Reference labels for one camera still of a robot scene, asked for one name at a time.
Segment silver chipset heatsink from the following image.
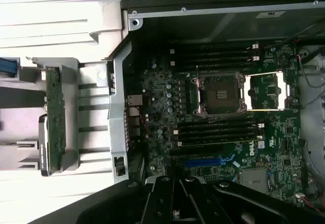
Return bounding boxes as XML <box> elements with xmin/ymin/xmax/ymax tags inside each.
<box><xmin>241</xmin><ymin>169</ymin><xmax>269</xmax><ymax>192</ymax></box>

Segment metal socket cover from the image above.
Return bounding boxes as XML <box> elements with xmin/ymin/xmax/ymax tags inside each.
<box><xmin>244</xmin><ymin>71</ymin><xmax>292</xmax><ymax>112</ymax></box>

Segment green motherboard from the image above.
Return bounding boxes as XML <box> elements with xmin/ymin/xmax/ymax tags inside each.
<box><xmin>126</xmin><ymin>42</ymin><xmax>305</xmax><ymax>209</ymax></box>

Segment blue expansion slot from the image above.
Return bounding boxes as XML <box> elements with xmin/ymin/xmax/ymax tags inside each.
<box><xmin>184</xmin><ymin>157</ymin><xmax>229</xmax><ymax>168</ymax></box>

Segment open grey PC case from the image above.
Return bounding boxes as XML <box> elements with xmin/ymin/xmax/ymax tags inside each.
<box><xmin>106</xmin><ymin>0</ymin><xmax>325</xmax><ymax>218</ymax></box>

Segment grey parts rack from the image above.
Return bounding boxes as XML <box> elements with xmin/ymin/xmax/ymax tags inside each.
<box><xmin>0</xmin><ymin>56</ymin><xmax>114</xmax><ymax>172</ymax></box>

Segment CPU socket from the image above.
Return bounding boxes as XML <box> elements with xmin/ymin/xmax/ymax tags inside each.
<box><xmin>186</xmin><ymin>71</ymin><xmax>248</xmax><ymax>118</ymax></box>

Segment hard disk drive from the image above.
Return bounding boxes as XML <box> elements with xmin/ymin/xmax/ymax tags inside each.
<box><xmin>0</xmin><ymin>57</ymin><xmax>20</xmax><ymax>79</ymax></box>

